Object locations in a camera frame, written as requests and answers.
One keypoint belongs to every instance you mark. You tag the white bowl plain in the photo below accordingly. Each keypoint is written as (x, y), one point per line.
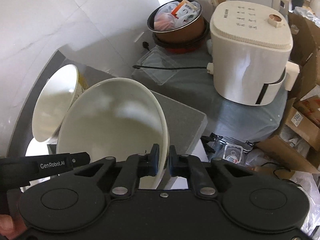
(57, 96)

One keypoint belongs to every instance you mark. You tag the white bowl yellow pattern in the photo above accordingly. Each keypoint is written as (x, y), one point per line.
(117, 117)

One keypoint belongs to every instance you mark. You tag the clear plastic tray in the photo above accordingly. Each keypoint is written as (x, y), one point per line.
(157, 66)

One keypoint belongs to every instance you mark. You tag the brown pot with bags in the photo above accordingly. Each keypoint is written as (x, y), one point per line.
(178, 26)

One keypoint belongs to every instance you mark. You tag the white air fryer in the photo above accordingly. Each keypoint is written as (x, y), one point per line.
(251, 47)

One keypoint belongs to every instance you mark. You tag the clear plastic food container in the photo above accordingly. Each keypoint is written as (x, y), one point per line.
(227, 148)

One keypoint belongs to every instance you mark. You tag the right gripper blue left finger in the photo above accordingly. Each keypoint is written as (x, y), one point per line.
(133, 169)

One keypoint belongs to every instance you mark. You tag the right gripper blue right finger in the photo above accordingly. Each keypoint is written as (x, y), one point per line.
(193, 170)

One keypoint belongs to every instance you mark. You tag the cardboard box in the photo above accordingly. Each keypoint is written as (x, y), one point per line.
(305, 53)

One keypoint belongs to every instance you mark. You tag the operator hand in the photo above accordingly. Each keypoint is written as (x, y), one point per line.
(12, 227)

